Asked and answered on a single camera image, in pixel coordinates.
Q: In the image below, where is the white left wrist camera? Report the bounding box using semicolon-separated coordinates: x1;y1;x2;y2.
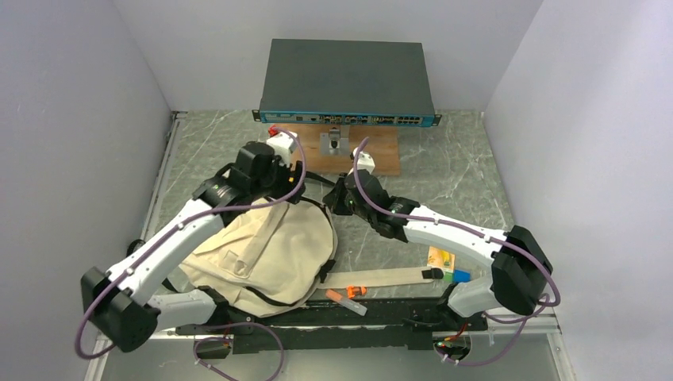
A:
265;125;298;164

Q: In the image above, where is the yellow banana toy pack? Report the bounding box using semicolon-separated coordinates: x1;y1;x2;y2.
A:
427;247;456;273

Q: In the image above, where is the grey network switch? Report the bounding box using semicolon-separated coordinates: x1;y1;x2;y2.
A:
252;39;441;127

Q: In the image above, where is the orange pen in pack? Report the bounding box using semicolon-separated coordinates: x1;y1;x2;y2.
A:
325;289;367;316

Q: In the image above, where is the wooden base board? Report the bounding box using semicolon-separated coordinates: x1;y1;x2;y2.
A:
276;123;401;176

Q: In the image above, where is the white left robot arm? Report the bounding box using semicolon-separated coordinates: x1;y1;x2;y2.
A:
81;131;306;352

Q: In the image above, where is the blue eraser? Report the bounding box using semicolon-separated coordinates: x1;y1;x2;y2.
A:
452;270;471;283

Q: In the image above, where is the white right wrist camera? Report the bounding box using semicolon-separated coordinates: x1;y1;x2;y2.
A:
349;149;375;175

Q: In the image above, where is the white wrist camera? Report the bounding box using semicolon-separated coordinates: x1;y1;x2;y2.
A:
349;149;375;175
265;125;298;164

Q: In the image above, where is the grey metal stand bracket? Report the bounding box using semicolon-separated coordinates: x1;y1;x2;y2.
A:
319;125;351;156

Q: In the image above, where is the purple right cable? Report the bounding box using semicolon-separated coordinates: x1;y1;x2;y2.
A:
352;137;563;368

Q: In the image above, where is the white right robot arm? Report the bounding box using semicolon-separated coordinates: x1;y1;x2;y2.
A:
322;170;553;329

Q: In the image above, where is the beige canvas backpack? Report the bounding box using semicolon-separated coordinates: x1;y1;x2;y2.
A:
157;198;444;318

